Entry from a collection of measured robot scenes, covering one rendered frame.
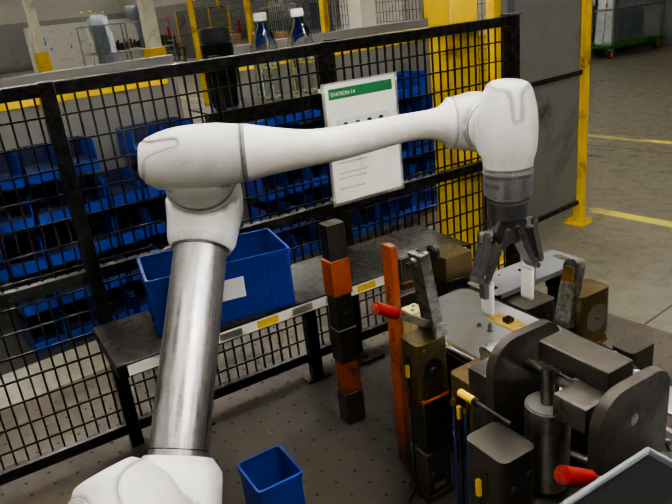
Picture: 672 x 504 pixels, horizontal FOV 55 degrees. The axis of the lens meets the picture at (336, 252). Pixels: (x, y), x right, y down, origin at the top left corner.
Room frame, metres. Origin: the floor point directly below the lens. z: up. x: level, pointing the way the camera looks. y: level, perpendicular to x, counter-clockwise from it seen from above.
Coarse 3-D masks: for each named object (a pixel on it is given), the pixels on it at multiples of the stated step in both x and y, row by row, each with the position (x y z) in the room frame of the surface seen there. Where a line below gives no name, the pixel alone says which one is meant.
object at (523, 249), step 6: (516, 228) 1.14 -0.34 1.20; (522, 228) 1.14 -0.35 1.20; (522, 234) 1.15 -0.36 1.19; (522, 240) 1.15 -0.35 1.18; (516, 246) 1.17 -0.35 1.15; (522, 246) 1.16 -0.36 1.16; (528, 246) 1.16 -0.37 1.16; (522, 252) 1.17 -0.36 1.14; (528, 252) 1.16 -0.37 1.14; (522, 258) 1.18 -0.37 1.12; (528, 258) 1.17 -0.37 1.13; (534, 258) 1.17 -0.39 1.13; (534, 264) 1.17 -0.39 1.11; (540, 264) 1.17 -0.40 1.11
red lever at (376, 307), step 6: (372, 306) 1.00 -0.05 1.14; (378, 306) 1.00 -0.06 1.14; (384, 306) 1.00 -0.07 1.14; (390, 306) 1.01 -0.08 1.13; (372, 312) 1.00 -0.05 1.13; (378, 312) 0.99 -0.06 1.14; (384, 312) 1.00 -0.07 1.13; (390, 312) 1.00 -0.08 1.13; (396, 312) 1.01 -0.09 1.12; (402, 312) 1.02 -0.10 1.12; (390, 318) 1.01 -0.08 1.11; (396, 318) 1.01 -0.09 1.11; (402, 318) 1.02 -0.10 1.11; (408, 318) 1.02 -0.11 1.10; (414, 318) 1.03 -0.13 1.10; (420, 318) 1.04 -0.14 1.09; (420, 324) 1.04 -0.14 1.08; (426, 324) 1.04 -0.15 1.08
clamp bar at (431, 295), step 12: (408, 252) 1.06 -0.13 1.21; (432, 252) 1.06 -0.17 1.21; (408, 264) 1.03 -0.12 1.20; (420, 264) 1.03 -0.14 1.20; (420, 276) 1.04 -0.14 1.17; (432, 276) 1.04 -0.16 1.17; (420, 288) 1.05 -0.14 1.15; (432, 288) 1.04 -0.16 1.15; (420, 300) 1.06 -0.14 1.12; (432, 300) 1.04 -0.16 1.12; (420, 312) 1.06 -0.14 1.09; (432, 312) 1.04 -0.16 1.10; (432, 324) 1.04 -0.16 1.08
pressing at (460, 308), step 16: (464, 288) 1.34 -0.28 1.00; (448, 304) 1.26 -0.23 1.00; (464, 304) 1.25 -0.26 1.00; (480, 304) 1.25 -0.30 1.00; (496, 304) 1.24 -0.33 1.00; (448, 320) 1.19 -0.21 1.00; (464, 320) 1.18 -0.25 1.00; (480, 320) 1.17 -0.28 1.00; (528, 320) 1.15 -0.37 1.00; (448, 336) 1.12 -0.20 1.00; (464, 336) 1.12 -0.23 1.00; (480, 336) 1.11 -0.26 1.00; (496, 336) 1.10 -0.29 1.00; (448, 352) 1.08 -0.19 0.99; (464, 352) 1.05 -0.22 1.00
